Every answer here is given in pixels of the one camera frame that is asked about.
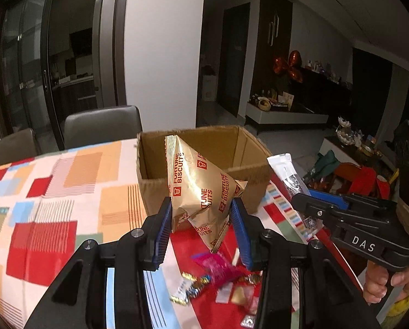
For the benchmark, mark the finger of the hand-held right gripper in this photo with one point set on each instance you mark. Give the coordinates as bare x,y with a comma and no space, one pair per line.
327,197
310,207

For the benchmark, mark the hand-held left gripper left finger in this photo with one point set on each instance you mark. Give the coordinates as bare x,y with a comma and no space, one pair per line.
163,233

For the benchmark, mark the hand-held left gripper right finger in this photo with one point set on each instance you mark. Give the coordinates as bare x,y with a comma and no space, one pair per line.
240,233

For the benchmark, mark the brown cardboard box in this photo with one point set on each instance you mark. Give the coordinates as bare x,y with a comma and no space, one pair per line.
149,195

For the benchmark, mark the white clear snack packet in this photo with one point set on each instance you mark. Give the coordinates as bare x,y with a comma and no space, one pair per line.
282,167

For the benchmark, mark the gold biscuit packet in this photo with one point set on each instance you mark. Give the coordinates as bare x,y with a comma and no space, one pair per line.
197,178

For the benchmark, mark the person's right hand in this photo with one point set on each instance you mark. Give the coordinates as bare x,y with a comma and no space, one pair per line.
375,284

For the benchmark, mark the green cloth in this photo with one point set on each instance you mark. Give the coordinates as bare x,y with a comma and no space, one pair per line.
324,166

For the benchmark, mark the pink snack packet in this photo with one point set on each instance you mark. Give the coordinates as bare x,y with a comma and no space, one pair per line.
218,267

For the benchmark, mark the red cloth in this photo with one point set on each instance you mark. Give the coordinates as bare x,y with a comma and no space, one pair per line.
367,180

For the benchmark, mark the small clear snack packet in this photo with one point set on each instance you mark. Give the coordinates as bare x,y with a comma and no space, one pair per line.
237,294

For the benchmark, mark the shiny wrapped candy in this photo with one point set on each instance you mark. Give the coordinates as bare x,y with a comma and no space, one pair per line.
192,289

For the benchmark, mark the white ornament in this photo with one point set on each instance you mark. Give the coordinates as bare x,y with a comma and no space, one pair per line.
346,130

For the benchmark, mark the small silver snack packet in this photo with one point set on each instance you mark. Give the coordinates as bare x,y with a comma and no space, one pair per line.
248,321

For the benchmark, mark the white low cabinet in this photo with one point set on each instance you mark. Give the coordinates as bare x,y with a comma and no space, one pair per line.
286,118

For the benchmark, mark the dark sideboard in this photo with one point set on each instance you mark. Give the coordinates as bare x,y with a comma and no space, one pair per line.
324,89

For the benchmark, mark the colourful printed tablecloth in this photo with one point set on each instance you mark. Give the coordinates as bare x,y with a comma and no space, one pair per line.
53,212

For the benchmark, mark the red foil balloon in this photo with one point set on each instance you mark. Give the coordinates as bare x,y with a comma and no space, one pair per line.
286,67

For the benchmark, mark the white paper bag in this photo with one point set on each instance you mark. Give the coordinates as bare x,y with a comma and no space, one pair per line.
209,87

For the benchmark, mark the dark tall wardrobe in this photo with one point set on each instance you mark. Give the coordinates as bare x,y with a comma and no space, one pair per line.
273,41

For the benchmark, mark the glass sliding door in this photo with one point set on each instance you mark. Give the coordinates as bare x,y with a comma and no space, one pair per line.
26,68

